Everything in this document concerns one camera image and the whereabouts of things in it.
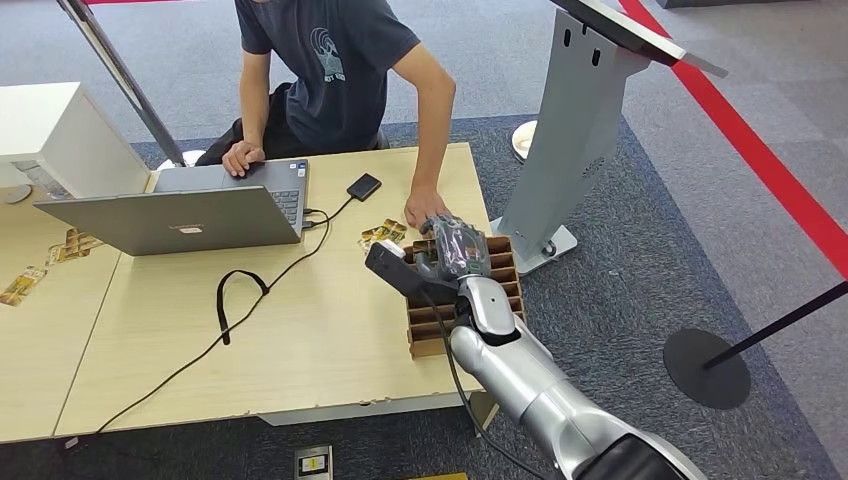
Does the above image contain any person's right hand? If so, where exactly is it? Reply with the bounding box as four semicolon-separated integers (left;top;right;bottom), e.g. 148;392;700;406
221;139;267;179

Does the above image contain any person's left hand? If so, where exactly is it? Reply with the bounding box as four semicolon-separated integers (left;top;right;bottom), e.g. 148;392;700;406
404;187;454;231

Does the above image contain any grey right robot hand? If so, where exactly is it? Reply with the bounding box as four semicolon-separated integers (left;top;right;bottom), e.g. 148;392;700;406
419;214;494;282

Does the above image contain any black card reader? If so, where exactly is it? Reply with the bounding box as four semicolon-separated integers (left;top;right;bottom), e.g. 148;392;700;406
346;172;384;203

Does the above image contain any person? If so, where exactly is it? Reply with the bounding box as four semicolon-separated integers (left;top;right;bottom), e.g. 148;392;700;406
195;0;458;231

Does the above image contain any white round pole base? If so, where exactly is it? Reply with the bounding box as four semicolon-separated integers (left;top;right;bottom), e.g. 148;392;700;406
156;148;207;172

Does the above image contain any wooden slotted organizer box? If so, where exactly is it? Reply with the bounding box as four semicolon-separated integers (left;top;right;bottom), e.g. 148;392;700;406
402;234;527;361

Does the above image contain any silver laptop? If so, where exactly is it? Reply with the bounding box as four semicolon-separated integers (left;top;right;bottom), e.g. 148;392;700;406
33;158;311;258

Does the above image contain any white round floor base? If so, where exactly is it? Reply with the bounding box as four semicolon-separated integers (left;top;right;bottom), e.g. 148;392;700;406
509;119;540;163

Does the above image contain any metal pole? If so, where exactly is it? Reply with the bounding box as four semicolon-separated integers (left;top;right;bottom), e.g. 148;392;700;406
55;0;187;168

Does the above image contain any grey kiosk stand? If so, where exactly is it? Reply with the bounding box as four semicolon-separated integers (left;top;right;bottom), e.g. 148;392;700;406
490;0;729;277

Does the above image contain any white cabinet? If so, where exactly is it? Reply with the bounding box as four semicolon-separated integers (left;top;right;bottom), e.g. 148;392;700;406
0;82;153;201

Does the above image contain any small floor socket box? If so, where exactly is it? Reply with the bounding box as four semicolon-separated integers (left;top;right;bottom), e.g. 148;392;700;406
293;443;335;480

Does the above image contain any black round stanchion base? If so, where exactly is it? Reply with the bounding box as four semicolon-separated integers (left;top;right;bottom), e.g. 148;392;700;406
663;328;753;411

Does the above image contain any red floor tape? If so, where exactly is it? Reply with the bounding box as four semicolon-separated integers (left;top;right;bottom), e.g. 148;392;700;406
618;0;848;280

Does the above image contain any black stanchion pole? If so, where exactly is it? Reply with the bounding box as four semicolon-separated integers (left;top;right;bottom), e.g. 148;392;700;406
702;280;848;371

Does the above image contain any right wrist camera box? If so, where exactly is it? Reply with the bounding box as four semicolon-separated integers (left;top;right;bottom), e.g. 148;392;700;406
364;239;460;307

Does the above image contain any black card reader cable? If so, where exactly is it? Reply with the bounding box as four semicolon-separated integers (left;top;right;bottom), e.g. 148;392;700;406
302;194;360;231

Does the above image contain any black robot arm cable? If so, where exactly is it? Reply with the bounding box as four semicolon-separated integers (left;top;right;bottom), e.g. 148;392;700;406
419;291;552;480

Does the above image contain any black laptop power cable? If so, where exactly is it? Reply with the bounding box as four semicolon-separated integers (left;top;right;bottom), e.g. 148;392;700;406
95;207;333;437

